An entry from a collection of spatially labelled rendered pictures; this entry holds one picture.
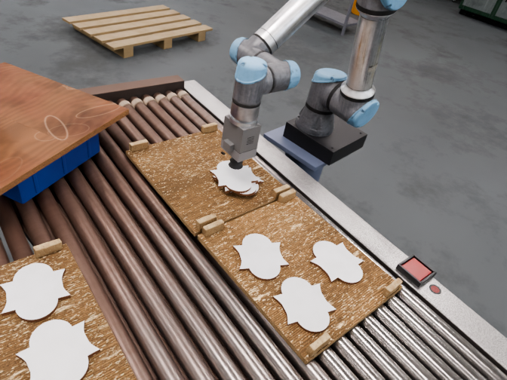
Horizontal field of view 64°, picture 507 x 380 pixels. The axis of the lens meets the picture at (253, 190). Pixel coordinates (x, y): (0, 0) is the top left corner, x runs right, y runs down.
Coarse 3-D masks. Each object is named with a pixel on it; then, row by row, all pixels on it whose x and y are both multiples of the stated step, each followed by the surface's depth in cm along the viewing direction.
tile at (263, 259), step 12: (252, 240) 104; (264, 240) 105; (240, 252) 101; (252, 252) 101; (264, 252) 102; (276, 252) 103; (252, 264) 98; (264, 264) 99; (276, 264) 99; (288, 264) 100; (264, 276) 96; (276, 276) 97
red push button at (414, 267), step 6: (414, 258) 111; (408, 264) 109; (414, 264) 109; (420, 264) 110; (408, 270) 107; (414, 270) 108; (420, 270) 108; (426, 270) 108; (414, 276) 106; (420, 276) 106; (426, 276) 107
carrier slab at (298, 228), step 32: (224, 224) 108; (256, 224) 110; (288, 224) 113; (320, 224) 115; (224, 256) 100; (288, 256) 103; (256, 288) 94; (352, 288) 99; (384, 288) 100; (352, 320) 91; (320, 352) 85
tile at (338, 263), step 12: (312, 252) 105; (324, 252) 105; (336, 252) 106; (348, 252) 107; (312, 264) 102; (324, 264) 102; (336, 264) 103; (348, 264) 103; (336, 276) 100; (348, 276) 100; (360, 276) 101
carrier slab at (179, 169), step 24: (168, 144) 133; (192, 144) 135; (216, 144) 138; (144, 168) 121; (168, 168) 123; (192, 168) 125; (216, 168) 127; (168, 192) 115; (192, 192) 116; (216, 192) 118; (264, 192) 122; (192, 216) 109
